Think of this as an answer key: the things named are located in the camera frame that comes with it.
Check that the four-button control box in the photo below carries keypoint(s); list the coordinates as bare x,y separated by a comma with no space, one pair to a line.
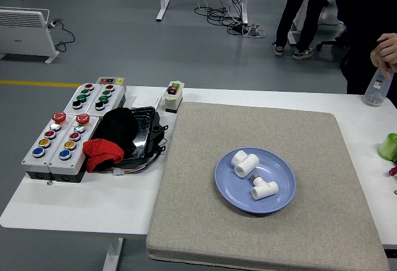
116,95
76,95

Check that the five-button control box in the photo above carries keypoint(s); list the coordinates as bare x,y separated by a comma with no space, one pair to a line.
34,159
77,156

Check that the standing person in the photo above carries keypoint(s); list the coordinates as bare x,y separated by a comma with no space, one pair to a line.
301,10

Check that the green translucent cup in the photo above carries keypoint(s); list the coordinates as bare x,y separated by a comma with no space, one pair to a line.
389,148

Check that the white plastic pipe tee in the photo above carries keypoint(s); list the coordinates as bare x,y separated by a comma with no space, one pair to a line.
245,163

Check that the person's hand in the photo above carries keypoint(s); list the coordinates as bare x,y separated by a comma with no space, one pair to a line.
384,51

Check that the white green-red switch box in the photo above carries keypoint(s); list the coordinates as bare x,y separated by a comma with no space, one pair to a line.
173,99

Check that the clear spray bottle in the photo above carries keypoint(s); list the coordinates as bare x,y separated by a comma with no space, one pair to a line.
376,92

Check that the small dark red object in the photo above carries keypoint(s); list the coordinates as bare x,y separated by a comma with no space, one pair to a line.
394,171

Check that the blue round plate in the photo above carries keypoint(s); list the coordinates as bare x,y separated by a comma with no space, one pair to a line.
279,178

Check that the black cloth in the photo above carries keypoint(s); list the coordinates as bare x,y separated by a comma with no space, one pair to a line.
119,125

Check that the grey-brown mat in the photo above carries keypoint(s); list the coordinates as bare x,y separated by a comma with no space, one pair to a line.
248,122

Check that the white table leg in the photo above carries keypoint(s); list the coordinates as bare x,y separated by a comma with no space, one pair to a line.
112,255

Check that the red cloth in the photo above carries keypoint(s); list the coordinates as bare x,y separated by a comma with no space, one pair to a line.
102,151

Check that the white panel heater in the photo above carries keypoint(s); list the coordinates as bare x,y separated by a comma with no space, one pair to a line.
21,32

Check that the white power strip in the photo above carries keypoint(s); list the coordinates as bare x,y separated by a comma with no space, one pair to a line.
254,32

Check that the black office chair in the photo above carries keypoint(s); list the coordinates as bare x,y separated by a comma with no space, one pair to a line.
328,43

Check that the grey flat switch panel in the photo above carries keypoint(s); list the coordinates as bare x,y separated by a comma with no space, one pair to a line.
110,80

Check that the black plastic tray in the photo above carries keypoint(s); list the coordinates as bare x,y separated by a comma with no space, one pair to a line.
145,123

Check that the white pipe tee metal end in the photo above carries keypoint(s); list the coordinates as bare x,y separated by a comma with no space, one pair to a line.
263,190

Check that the white paper sheet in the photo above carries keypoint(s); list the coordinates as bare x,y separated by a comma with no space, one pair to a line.
145,100

